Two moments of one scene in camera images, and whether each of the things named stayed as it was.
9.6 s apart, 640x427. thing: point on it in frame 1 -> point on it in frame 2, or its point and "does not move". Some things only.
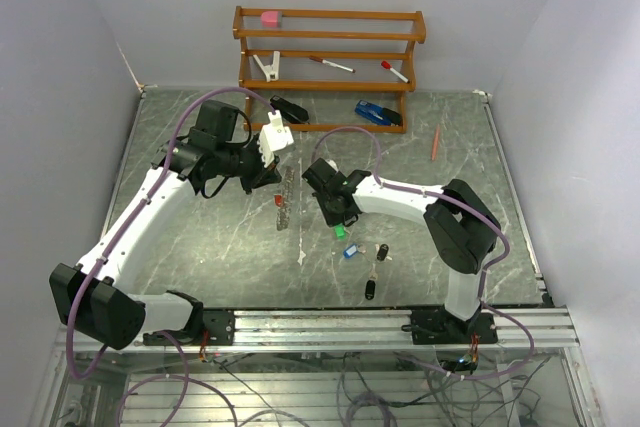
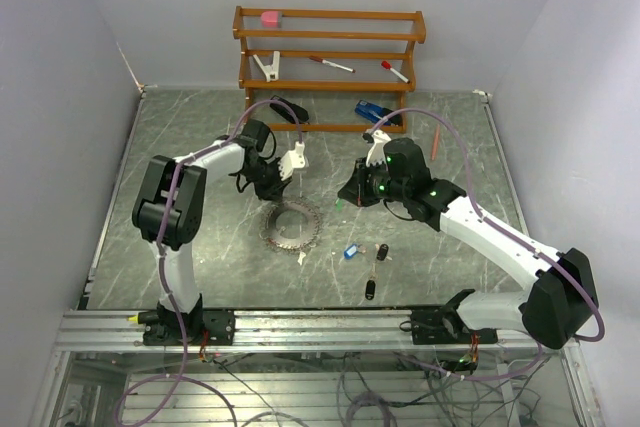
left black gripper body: x=243 y=162 -> x=267 y=178
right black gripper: x=331 y=219 -> x=356 y=190
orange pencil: x=435 y=144 does not move
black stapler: x=289 y=111 does not move
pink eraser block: x=271 y=19 does not move
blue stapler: x=378 y=113 does not move
